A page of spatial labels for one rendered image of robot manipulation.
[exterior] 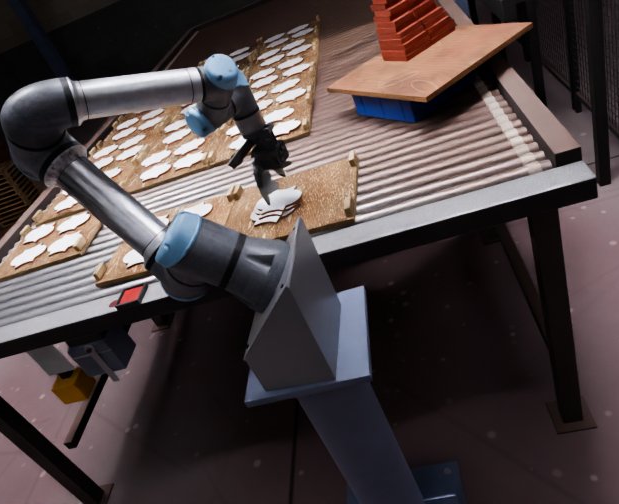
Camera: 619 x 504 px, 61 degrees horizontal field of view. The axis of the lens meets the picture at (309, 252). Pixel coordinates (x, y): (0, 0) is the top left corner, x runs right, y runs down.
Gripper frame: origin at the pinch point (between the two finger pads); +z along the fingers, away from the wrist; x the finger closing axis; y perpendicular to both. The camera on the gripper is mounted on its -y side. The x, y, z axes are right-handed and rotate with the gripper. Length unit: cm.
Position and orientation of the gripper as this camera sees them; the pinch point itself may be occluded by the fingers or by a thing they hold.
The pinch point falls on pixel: (275, 191)
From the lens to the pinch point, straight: 153.4
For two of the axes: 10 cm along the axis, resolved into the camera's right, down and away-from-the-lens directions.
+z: 3.6, 7.6, 5.4
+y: 9.0, -1.2, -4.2
